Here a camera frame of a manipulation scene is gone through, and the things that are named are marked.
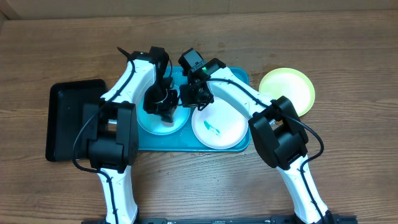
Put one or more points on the cardboard backdrop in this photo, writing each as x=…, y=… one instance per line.
x=61, y=9

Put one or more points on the yellow plate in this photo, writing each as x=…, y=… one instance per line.
x=291, y=83

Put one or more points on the black water tray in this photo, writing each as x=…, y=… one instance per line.
x=65, y=115

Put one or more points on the white plate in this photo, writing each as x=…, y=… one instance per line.
x=220, y=127

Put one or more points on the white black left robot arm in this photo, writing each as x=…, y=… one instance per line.
x=109, y=134

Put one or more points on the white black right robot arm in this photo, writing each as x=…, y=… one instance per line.
x=280, y=138

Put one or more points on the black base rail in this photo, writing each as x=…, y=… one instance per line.
x=285, y=219

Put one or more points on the light blue plate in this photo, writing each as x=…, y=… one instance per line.
x=152, y=122

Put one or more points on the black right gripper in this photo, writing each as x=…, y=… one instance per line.
x=184, y=93

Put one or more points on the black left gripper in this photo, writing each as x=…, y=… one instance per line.
x=161, y=111

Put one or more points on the teal serving tray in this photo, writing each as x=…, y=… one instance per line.
x=184, y=139

